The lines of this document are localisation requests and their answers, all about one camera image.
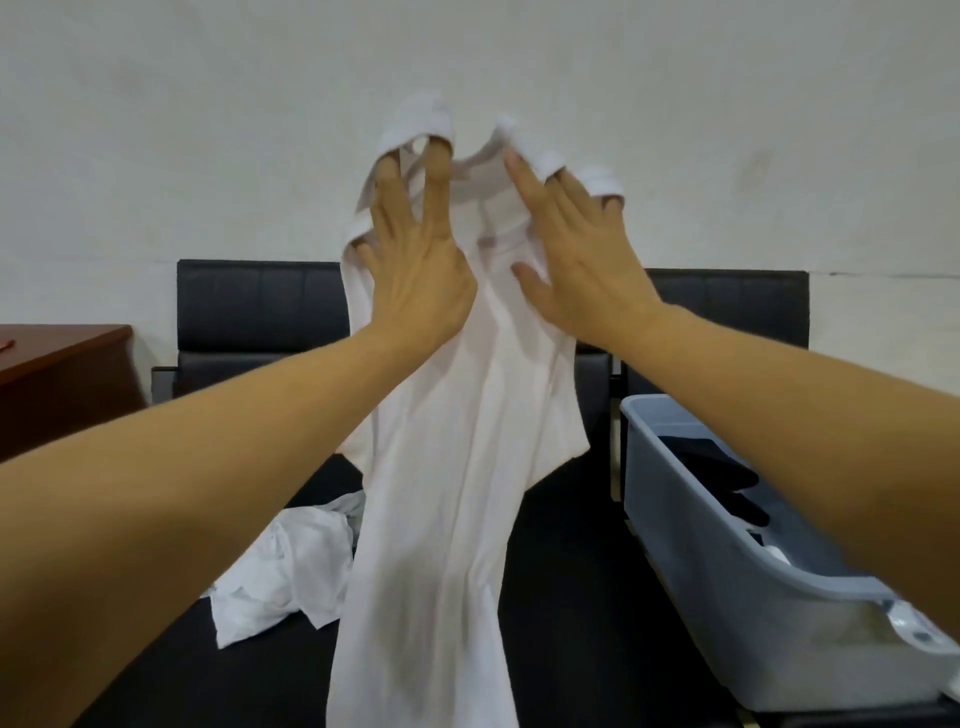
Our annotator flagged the person's right hand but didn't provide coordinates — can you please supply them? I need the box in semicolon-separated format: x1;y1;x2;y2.
502;146;665;350

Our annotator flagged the person's left hand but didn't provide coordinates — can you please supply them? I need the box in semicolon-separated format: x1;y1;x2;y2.
352;138;479;354

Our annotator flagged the white shirt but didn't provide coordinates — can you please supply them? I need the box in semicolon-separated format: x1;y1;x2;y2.
202;491;367;650
326;93;628;728

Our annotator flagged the blue-grey plastic bin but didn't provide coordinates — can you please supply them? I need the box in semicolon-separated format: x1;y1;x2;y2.
620;393;960;714

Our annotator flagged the white bin lid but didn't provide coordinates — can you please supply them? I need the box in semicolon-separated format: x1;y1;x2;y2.
884;596;960;703

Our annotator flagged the person's left forearm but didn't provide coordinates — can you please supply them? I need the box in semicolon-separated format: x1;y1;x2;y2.
0;326;444;728

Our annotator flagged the person's right forearm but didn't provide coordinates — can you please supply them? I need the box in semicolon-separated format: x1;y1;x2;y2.
611;303;960;639

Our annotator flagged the brown wooden cabinet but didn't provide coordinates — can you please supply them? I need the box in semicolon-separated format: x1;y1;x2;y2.
0;323;148;463

